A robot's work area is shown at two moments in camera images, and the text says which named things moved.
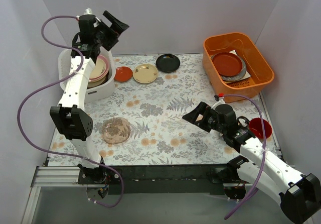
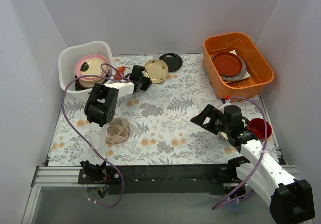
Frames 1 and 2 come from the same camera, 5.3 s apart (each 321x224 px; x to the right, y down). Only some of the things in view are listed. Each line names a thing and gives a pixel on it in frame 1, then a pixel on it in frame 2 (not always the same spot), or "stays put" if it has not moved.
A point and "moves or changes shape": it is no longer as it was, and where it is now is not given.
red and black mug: [255, 126] stays put
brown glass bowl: [116, 130] stays put
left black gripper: [110, 35] to [144, 79]
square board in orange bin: [247, 76] stays put
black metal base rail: [163, 180] stays put
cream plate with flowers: [145, 74] moves or changes shape
